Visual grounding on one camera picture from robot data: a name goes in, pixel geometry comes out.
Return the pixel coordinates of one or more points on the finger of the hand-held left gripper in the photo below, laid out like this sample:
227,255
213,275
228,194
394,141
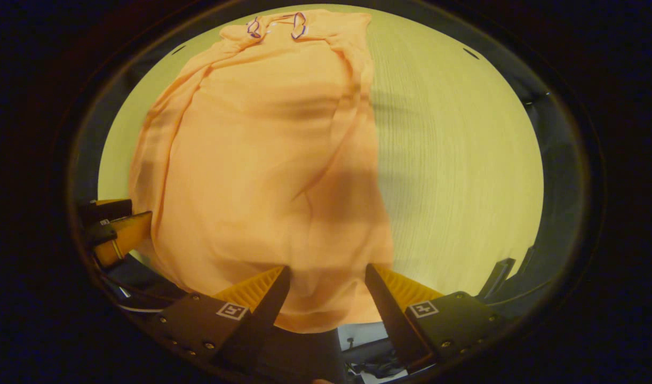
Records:
110,209
128,234

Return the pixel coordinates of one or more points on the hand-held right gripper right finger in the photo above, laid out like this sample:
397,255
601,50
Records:
390,314

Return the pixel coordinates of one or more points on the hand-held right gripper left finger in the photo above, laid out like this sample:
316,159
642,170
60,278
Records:
262,314

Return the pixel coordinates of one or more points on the orange T-shirt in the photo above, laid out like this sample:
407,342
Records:
251,160

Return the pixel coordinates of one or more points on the person's dark clothing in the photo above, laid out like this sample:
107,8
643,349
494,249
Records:
299,357

